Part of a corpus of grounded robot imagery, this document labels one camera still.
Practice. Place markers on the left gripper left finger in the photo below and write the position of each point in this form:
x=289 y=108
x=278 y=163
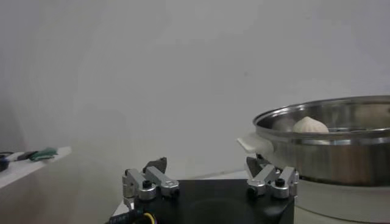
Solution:
x=158 y=179

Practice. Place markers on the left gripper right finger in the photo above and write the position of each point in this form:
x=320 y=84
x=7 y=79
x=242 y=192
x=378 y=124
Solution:
x=266 y=175

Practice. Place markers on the white steamed baozi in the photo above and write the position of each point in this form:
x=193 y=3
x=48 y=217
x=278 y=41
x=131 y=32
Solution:
x=310 y=125

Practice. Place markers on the stainless steel steamer basket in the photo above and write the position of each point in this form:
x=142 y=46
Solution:
x=335 y=158

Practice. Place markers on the white electric cooker base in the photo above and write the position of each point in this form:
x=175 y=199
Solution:
x=335 y=201

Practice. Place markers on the green tool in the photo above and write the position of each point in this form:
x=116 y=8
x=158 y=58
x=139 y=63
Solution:
x=45 y=153

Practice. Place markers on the white side table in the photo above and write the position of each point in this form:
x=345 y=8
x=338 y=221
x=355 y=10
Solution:
x=27 y=170

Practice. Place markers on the small black device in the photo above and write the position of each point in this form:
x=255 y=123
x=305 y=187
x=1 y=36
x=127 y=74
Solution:
x=26 y=156

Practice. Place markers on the blue computer mouse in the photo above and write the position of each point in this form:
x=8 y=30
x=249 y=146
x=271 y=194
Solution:
x=3 y=162

